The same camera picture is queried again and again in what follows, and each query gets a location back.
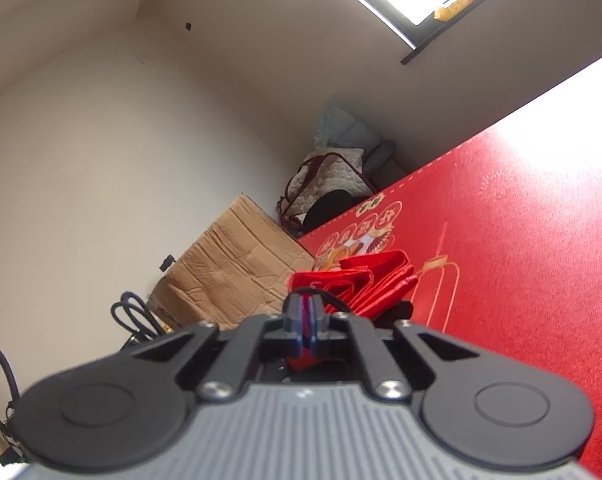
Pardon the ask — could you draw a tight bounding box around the red shopping bag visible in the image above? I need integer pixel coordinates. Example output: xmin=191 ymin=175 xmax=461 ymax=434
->
xmin=286 ymin=250 xmax=418 ymax=373

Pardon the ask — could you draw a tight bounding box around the dark window sill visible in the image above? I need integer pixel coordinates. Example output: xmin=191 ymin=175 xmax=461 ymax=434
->
xmin=400 ymin=0 xmax=586 ymax=66

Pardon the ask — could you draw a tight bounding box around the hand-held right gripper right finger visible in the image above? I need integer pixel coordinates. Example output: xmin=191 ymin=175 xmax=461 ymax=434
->
xmin=306 ymin=293 xmax=482 ymax=397

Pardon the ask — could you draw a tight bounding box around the light blue plastic bag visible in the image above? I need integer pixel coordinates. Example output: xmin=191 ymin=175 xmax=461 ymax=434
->
xmin=312 ymin=99 xmax=382 ymax=157

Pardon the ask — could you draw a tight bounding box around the black cable coil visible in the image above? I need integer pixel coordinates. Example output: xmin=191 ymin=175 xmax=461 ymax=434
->
xmin=110 ymin=291 xmax=170 ymax=349

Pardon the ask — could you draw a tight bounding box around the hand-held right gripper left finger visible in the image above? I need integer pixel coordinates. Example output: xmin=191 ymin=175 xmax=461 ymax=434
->
xmin=131 ymin=292 xmax=308 ymax=399

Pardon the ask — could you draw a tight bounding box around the orange yellow toy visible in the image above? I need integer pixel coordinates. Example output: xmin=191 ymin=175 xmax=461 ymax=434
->
xmin=432 ymin=0 xmax=482 ymax=23

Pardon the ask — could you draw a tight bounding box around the brown cardboard box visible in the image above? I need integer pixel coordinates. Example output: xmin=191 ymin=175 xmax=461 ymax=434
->
xmin=147 ymin=194 xmax=315 ymax=335

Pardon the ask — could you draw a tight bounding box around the quilted beige bag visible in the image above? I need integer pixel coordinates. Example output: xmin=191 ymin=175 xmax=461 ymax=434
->
xmin=277 ymin=146 xmax=378 ymax=234

